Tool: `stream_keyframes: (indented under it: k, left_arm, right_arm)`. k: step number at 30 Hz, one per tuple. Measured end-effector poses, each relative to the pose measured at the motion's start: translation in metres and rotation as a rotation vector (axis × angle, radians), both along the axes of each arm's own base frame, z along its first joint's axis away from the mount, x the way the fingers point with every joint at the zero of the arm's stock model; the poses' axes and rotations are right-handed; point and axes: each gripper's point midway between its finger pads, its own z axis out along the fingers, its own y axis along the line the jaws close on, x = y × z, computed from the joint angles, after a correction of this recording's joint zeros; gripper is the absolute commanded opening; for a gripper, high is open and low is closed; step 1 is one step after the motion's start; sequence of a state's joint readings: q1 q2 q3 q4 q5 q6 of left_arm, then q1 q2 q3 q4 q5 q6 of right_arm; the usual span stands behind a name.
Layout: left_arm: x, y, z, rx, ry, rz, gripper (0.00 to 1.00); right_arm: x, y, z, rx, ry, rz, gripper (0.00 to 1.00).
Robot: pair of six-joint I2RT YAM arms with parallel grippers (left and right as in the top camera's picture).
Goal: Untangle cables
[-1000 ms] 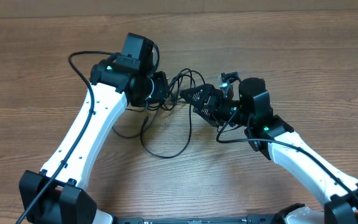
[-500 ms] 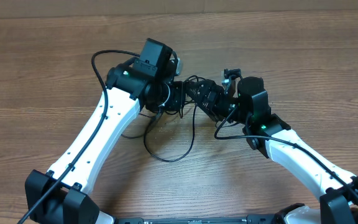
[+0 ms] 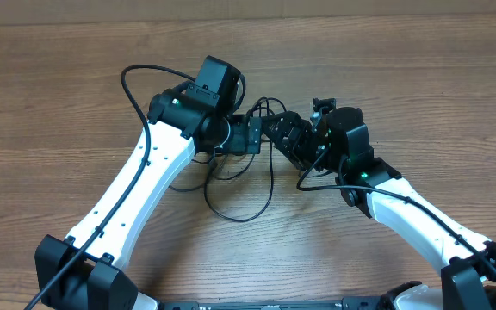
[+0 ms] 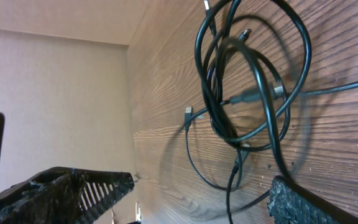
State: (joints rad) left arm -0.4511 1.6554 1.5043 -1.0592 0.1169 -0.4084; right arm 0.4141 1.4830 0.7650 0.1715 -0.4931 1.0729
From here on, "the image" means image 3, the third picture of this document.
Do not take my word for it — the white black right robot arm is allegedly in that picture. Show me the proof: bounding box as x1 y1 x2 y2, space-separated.
261 108 496 309

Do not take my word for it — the cardboard wall panel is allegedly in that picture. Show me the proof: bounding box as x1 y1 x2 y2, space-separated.
0 0 496 26

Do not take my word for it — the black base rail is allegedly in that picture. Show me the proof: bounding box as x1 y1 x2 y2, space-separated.
157 282 443 310

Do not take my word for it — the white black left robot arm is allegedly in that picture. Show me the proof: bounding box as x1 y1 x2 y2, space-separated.
27 56 245 309

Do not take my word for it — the black USB-A cable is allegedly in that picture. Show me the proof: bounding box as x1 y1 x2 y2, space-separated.
168 96 290 194

